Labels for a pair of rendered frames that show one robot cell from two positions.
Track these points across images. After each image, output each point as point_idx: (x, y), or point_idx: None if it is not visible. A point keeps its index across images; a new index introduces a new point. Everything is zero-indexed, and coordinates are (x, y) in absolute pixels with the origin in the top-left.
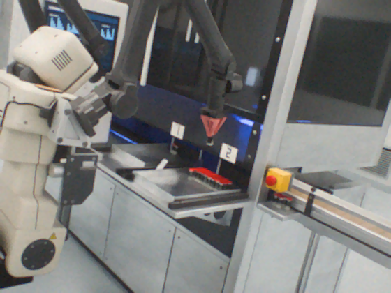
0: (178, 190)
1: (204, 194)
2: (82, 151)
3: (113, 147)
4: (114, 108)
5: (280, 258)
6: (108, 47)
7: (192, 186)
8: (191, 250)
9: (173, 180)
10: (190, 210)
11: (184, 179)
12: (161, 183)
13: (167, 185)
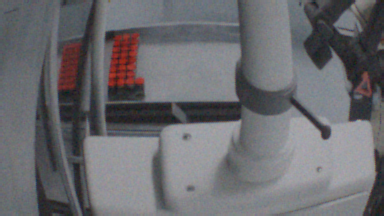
0: (205, 65)
1: (195, 23)
2: (346, 41)
3: None
4: None
5: None
6: (304, 6)
7: (163, 71)
8: None
9: (180, 97)
10: (234, 23)
11: (152, 96)
12: (217, 90)
13: (211, 82)
